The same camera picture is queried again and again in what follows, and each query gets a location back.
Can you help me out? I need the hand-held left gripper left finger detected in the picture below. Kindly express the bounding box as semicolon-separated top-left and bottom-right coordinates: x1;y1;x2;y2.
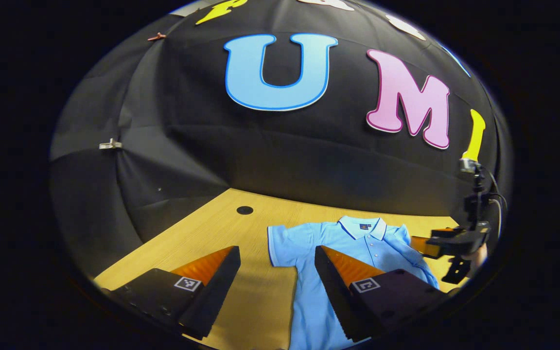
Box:
100;245;242;341

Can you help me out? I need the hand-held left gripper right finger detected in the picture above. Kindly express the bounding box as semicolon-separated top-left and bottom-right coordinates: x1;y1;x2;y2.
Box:
314;245;450;343

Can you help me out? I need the light blue T-shirt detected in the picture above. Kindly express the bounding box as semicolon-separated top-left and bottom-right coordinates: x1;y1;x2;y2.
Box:
267;216;440;350

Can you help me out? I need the black backdrop cloth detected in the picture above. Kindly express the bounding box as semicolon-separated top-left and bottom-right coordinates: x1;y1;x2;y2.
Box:
49;0;514;279

